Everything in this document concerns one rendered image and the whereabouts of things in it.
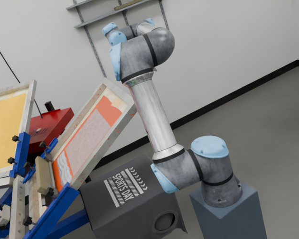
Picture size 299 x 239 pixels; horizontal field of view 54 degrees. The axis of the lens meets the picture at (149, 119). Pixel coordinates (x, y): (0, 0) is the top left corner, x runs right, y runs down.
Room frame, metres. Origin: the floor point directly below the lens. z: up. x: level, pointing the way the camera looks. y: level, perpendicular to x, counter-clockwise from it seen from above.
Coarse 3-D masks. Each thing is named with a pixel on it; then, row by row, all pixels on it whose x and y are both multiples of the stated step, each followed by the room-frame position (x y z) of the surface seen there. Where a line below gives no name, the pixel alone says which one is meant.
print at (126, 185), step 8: (128, 168) 1.60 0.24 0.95; (112, 176) 1.58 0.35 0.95; (120, 176) 1.55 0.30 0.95; (128, 176) 1.52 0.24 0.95; (136, 176) 1.49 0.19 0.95; (104, 184) 1.52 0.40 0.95; (112, 184) 1.49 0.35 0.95; (120, 184) 1.46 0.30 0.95; (128, 184) 1.44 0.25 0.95; (136, 184) 1.41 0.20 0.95; (144, 184) 1.38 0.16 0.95; (112, 192) 1.42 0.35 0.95; (120, 192) 1.39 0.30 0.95; (128, 192) 1.37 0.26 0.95; (136, 192) 1.34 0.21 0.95; (112, 200) 1.35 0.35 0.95; (120, 200) 1.32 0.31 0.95; (128, 200) 1.30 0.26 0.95
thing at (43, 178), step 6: (36, 162) 1.47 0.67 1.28; (42, 162) 1.47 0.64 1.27; (36, 168) 1.40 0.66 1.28; (42, 168) 1.39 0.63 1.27; (48, 168) 1.43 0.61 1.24; (36, 174) 1.34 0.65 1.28; (42, 174) 1.32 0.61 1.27; (48, 174) 1.36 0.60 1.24; (42, 180) 1.26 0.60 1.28; (48, 180) 1.29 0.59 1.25; (42, 186) 1.19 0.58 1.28; (48, 186) 1.23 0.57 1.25; (42, 192) 1.18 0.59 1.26
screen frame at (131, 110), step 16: (96, 96) 1.71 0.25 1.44; (128, 96) 1.30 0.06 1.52; (80, 112) 1.68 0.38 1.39; (128, 112) 1.19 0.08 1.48; (112, 128) 1.19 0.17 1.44; (96, 160) 1.14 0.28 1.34; (32, 176) 1.58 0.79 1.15; (80, 176) 1.12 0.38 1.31; (32, 192) 1.40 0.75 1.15; (32, 208) 1.25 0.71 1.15; (32, 224) 1.13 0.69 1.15
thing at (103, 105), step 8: (104, 96) 1.65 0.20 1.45; (104, 104) 1.56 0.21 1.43; (96, 112) 1.57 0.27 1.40; (104, 112) 1.48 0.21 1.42; (88, 120) 1.58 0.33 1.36; (96, 120) 1.49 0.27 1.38; (80, 128) 1.60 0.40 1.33; (88, 128) 1.50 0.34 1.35; (80, 136) 1.51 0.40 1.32; (72, 144) 1.52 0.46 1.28; (80, 144) 1.43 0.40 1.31; (72, 152) 1.44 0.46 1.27; (56, 160) 1.54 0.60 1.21; (56, 168) 1.46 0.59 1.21; (56, 176) 1.38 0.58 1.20
